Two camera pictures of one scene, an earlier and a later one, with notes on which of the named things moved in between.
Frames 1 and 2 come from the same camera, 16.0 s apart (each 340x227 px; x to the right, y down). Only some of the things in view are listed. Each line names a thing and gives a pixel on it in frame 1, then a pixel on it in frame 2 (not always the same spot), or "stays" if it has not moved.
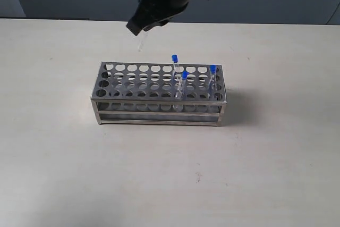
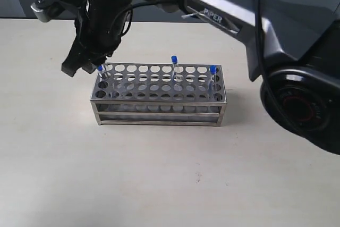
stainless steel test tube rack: [159, 92] stays
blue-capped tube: [140, 45] to [102, 73]
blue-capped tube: [179, 94] to [100, 72]
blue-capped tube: [212, 80] stays
